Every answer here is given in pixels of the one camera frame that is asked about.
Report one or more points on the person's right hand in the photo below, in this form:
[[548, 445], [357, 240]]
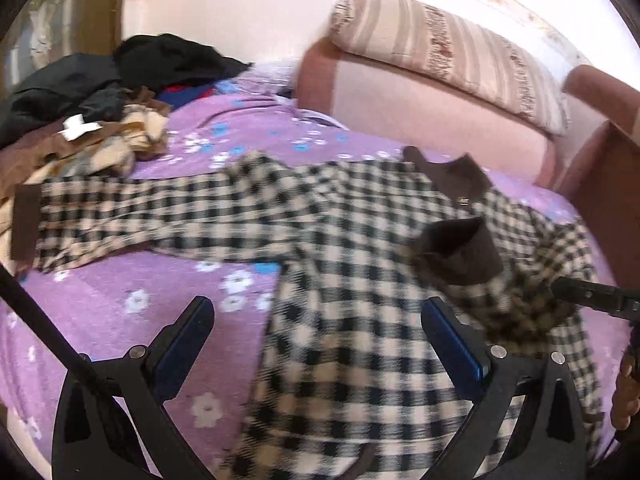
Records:
[[627, 390]]

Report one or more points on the brown wooden door frame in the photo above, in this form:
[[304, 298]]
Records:
[[116, 0]]

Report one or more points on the brown garment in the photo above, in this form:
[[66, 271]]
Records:
[[35, 152]]

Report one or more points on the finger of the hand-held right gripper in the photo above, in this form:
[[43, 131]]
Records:
[[595, 297]]

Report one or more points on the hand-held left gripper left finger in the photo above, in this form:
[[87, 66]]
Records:
[[185, 345]]

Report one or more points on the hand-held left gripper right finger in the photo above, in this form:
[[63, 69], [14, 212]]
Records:
[[452, 345]]

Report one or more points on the grey curtain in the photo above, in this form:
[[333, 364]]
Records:
[[60, 10]]

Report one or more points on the purple floral bedsheet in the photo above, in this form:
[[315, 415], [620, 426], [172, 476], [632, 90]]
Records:
[[125, 285]]

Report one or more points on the striped beige cushion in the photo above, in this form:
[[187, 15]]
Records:
[[450, 45]]

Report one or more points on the black garment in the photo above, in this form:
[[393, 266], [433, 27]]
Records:
[[175, 60]]

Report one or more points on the white clothing tag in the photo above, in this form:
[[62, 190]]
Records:
[[75, 127]]

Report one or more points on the black jacket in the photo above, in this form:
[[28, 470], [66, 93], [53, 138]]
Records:
[[50, 90]]

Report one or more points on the checkered beige black shirt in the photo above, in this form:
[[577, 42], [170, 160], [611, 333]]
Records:
[[350, 260]]

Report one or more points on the blue red cloth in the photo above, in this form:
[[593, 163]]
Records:
[[190, 94]]

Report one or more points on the pink brown sofa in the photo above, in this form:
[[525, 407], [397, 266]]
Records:
[[425, 120]]

